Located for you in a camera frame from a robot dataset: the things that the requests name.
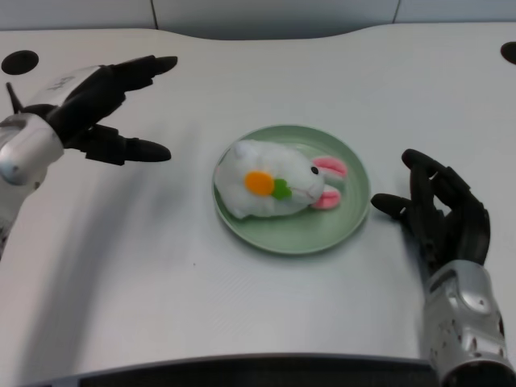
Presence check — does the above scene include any green round plate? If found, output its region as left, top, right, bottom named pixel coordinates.
left=211, top=123, right=372, bottom=256

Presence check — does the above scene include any black robot torso edge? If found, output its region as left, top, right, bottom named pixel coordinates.
left=23, top=353, right=444, bottom=387

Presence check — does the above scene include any white plush rabbit doll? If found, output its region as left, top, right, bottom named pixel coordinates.
left=212, top=138, right=348, bottom=220

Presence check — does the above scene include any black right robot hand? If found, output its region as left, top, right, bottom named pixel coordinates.
left=370, top=148, right=491, bottom=272

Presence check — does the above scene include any black round cable grommet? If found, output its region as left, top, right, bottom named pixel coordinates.
left=499, top=40, right=516, bottom=65
left=0, top=49, right=40, bottom=76

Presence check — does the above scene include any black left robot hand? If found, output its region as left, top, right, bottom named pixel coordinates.
left=20, top=55, right=178, bottom=166

